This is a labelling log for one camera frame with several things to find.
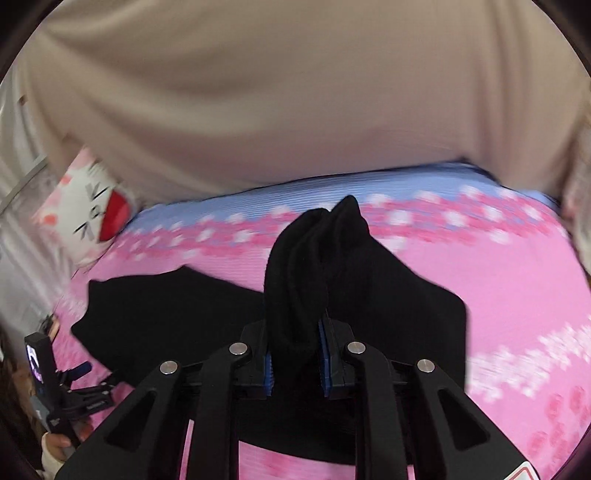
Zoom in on beige curtain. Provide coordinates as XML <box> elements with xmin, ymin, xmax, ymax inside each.
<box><xmin>16</xmin><ymin>1</ymin><xmax>590</xmax><ymax>202</ymax></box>

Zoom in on silver satin curtain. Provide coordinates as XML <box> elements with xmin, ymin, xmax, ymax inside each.
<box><xmin>1</xmin><ymin>66</ymin><xmax>74</xmax><ymax>336</ymax></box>

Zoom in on person's left hand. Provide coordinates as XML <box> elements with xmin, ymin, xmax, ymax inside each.
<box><xmin>38</xmin><ymin>432</ymin><xmax>72</xmax><ymax>479</ymax></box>

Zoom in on pink floral bed sheet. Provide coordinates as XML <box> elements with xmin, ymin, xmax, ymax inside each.
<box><xmin>54</xmin><ymin>162</ymin><xmax>590</xmax><ymax>479</ymax></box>

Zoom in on white cat face pillow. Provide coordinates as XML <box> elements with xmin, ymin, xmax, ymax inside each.
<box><xmin>32</xmin><ymin>147</ymin><xmax>140</xmax><ymax>267</ymax></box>

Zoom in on black pants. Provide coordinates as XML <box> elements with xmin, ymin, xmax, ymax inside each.
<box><xmin>71</xmin><ymin>197</ymin><xmax>468</xmax><ymax>465</ymax></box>

